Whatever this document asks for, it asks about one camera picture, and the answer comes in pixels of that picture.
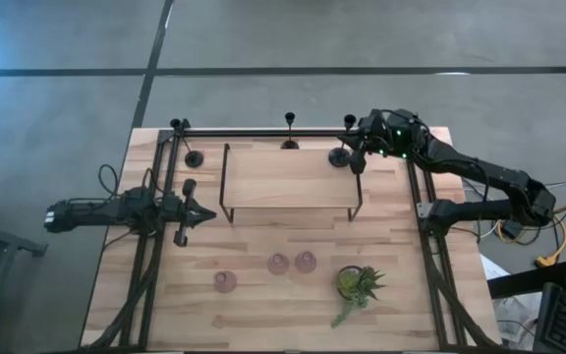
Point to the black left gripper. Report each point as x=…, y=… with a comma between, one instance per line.
x=177, y=211

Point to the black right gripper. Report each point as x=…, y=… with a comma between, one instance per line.
x=386, y=133

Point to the black candlestick holder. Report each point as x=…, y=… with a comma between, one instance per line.
x=289, y=144
x=338, y=158
x=194, y=159

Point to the pink glass vase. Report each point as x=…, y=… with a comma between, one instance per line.
x=278, y=264
x=225, y=281
x=305, y=262

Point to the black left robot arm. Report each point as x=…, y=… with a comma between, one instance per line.
x=91, y=211

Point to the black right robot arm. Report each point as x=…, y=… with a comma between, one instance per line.
x=484, y=172

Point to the wooden shelf riser black legs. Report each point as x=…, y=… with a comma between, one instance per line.
x=288, y=177

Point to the green succulent in black pot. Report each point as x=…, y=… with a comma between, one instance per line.
x=349, y=282

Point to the black power adapter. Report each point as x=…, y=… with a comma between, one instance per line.
x=513, y=230

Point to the white paper sheet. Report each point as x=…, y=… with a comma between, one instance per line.
x=493, y=268

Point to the black desk edge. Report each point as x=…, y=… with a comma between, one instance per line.
x=524, y=282

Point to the clear plastic bag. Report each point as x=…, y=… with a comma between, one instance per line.
x=514, y=317

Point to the black metal table frame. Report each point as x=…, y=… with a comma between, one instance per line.
x=312, y=133

